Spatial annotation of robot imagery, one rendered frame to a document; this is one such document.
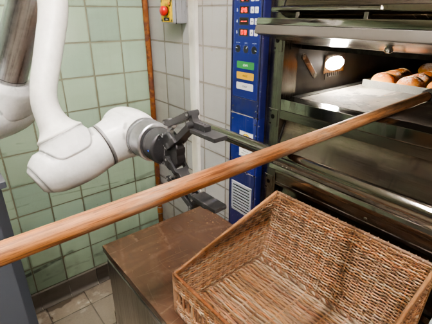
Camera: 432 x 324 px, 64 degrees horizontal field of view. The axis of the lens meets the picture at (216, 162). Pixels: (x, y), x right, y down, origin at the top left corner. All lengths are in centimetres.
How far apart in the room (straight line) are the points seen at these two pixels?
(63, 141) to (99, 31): 109
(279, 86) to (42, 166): 80
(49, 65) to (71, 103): 97
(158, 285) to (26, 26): 90
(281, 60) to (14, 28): 80
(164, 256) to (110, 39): 105
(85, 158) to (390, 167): 80
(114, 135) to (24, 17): 48
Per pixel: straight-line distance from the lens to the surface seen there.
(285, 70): 123
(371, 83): 153
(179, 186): 56
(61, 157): 78
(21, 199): 187
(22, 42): 117
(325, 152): 118
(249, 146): 83
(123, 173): 200
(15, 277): 136
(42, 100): 81
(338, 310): 125
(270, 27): 105
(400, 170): 108
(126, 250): 147
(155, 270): 136
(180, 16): 160
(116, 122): 82
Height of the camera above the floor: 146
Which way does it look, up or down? 23 degrees down
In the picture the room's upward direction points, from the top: straight up
